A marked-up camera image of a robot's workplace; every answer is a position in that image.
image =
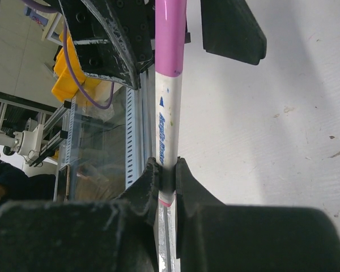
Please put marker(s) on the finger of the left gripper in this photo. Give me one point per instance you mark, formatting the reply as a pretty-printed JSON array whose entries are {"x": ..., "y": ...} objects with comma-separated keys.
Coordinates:
[{"x": 229, "y": 29}]

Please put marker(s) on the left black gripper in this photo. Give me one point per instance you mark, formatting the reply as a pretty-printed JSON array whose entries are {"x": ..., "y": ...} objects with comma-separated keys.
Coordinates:
[{"x": 118, "y": 40}]

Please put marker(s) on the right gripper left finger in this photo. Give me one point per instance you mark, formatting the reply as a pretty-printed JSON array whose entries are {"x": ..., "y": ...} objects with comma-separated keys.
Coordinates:
[{"x": 114, "y": 235}]

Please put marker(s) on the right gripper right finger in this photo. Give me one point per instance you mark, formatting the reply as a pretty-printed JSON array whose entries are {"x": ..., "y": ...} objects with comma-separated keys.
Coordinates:
[{"x": 213, "y": 236}]

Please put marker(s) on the purple capped marker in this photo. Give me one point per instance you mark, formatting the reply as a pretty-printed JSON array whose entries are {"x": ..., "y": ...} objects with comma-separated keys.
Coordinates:
[{"x": 168, "y": 99}]

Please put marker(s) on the yellow storage bin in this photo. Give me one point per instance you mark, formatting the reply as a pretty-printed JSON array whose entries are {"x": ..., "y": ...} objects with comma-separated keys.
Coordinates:
[{"x": 65, "y": 86}]

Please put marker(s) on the person in dark clothing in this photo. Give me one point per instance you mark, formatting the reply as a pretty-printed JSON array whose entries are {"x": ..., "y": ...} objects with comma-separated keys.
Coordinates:
[{"x": 15, "y": 185}]

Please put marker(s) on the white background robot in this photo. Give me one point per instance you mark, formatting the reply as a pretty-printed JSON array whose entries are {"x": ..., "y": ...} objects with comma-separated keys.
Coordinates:
[{"x": 26, "y": 143}]

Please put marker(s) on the slotted grey cable duct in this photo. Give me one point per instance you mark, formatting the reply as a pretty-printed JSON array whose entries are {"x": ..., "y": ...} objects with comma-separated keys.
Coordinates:
[{"x": 131, "y": 149}]

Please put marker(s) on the aluminium front rail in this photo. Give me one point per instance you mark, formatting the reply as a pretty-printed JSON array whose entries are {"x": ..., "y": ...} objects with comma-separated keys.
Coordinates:
[{"x": 164, "y": 227}]

